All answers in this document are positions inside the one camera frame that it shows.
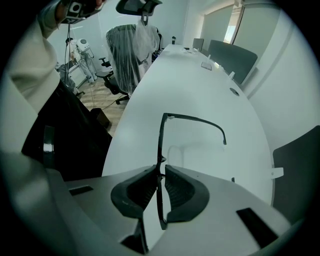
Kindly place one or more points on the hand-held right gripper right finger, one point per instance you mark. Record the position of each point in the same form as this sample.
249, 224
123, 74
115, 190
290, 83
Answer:
192, 197

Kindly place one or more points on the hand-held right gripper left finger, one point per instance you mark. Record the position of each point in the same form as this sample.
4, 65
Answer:
125, 197

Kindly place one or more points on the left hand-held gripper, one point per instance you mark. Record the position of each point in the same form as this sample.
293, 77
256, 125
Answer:
75, 10

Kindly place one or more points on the black glasses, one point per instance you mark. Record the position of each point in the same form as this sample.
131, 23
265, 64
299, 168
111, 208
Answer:
160, 140

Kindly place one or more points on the person's left forearm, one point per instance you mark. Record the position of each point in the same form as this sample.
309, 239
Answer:
40, 50

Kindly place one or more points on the black chair with mesh headrest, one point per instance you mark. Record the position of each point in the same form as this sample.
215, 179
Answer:
140, 6

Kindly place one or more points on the plastic-covered office chair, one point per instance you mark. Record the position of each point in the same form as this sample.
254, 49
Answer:
122, 57

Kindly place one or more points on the black office chair with armrests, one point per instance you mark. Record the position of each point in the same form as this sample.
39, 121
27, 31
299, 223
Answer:
112, 82

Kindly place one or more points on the dark waste bin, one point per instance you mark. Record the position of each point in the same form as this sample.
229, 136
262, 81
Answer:
100, 117

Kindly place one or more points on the white divider clip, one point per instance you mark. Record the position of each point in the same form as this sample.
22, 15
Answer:
209, 58
275, 172
232, 75

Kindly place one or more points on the black bottle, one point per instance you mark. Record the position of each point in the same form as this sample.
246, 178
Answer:
173, 40

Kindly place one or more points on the dark grey desk divider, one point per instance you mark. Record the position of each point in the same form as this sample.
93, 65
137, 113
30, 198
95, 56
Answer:
297, 175

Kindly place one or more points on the person's cream sweater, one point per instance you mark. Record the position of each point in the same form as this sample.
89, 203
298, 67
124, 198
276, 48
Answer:
22, 110

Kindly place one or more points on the small grey desk divider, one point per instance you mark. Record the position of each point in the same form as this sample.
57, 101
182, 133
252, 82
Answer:
198, 44

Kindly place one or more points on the desk socket flap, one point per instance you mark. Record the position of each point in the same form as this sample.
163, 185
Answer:
206, 66

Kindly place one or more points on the large grey desk divider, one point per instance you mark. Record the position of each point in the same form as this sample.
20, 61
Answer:
232, 60

